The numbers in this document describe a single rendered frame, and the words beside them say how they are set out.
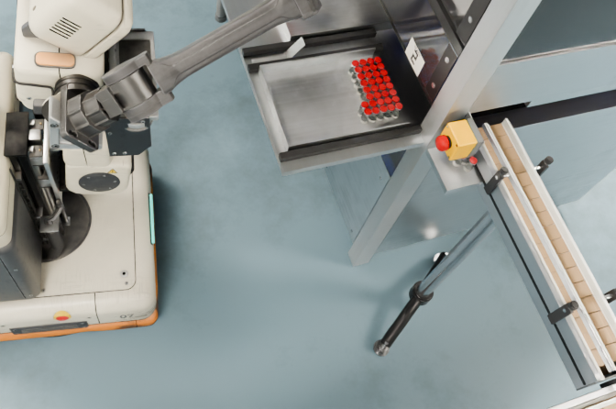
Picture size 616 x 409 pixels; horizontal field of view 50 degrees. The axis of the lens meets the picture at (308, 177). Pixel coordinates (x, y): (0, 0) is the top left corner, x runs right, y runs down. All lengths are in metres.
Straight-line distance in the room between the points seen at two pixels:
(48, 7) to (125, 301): 1.09
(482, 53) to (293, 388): 1.36
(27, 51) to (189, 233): 1.29
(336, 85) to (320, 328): 0.98
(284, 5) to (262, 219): 1.40
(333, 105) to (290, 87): 0.13
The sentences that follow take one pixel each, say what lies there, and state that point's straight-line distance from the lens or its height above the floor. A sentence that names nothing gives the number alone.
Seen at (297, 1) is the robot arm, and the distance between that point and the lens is 1.29.
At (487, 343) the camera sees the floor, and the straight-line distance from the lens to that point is 2.62.
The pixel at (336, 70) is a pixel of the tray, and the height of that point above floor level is 0.88.
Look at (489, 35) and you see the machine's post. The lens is 1.47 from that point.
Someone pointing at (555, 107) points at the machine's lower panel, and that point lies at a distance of 2.04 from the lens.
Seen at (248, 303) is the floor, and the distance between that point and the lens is 2.43.
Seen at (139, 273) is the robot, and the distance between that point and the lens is 2.17.
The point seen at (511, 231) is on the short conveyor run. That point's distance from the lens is 1.74.
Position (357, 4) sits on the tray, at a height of 0.88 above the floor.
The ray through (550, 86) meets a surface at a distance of 1.80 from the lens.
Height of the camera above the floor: 2.30
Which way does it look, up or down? 59 degrees down
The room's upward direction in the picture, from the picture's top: 19 degrees clockwise
